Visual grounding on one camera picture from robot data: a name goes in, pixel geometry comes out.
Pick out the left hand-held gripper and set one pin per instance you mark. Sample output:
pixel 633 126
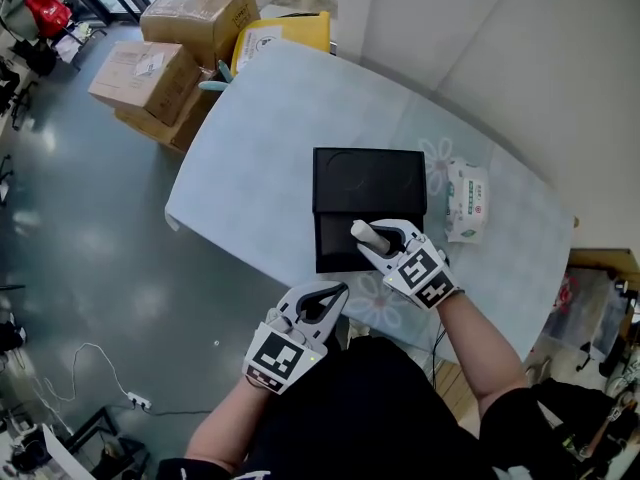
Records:
pixel 280 355

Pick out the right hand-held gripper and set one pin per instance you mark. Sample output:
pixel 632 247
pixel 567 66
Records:
pixel 422 275

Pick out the small white cylinder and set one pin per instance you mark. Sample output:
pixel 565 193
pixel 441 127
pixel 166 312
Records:
pixel 367 233

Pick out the black box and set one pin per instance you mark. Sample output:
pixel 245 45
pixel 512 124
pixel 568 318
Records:
pixel 370 183

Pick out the person's left forearm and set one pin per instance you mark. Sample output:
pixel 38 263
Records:
pixel 225 428

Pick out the person's right forearm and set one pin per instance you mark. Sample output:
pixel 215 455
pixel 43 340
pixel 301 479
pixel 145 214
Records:
pixel 480 348

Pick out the open brown cardboard box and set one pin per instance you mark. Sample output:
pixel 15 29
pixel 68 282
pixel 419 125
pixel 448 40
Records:
pixel 600 263

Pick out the cardboard box with white label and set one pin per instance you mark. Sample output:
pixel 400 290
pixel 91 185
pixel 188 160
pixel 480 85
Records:
pixel 135 78

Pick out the large taped cardboard box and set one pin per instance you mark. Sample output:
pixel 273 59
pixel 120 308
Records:
pixel 195 13

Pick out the white wet wipes pack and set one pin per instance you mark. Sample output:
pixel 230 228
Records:
pixel 467 200

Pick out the person's black clothing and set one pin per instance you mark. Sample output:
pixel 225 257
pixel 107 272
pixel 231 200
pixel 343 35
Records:
pixel 360 418

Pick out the light blue floral tablecloth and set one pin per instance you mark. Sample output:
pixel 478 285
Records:
pixel 260 168

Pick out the plastic bag with red print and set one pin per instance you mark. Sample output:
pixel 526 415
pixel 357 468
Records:
pixel 575 308

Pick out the white power strip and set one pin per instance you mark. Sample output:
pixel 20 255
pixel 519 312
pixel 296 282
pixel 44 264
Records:
pixel 139 400

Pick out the yellow bag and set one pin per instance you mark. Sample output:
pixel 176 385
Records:
pixel 280 35

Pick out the black metal cart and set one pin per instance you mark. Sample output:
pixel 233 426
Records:
pixel 70 43

